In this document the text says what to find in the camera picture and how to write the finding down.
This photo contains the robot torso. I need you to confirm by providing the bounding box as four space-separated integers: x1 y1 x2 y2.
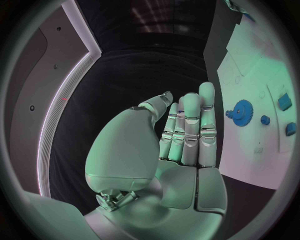
3 0 104 198

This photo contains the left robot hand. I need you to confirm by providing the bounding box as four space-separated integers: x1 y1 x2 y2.
83 81 229 240

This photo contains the white task board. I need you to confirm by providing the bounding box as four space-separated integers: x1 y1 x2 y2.
203 0 299 191

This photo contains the blue block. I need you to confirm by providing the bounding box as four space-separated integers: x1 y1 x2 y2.
277 93 294 112
285 122 298 137

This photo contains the blue round plug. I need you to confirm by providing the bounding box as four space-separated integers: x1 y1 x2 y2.
260 114 272 126

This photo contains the blue gear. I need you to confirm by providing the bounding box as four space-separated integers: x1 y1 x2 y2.
231 99 255 128

